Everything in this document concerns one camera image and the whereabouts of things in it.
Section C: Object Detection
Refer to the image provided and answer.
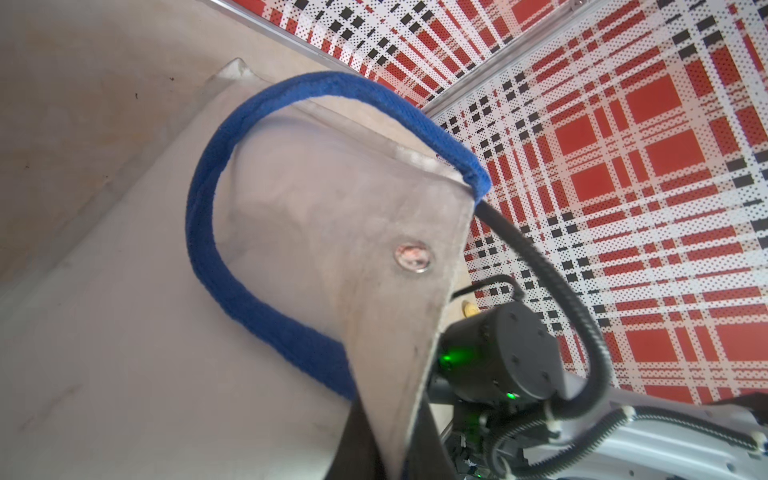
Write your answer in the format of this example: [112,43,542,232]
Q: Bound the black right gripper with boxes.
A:
[442,400,521,479]

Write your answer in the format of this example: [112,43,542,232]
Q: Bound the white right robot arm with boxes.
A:
[442,389,767,479]

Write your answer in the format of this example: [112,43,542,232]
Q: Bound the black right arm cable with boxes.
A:
[473,200,616,421]

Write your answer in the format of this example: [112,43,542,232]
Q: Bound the white canvas bag blue handles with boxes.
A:
[1,59,491,479]

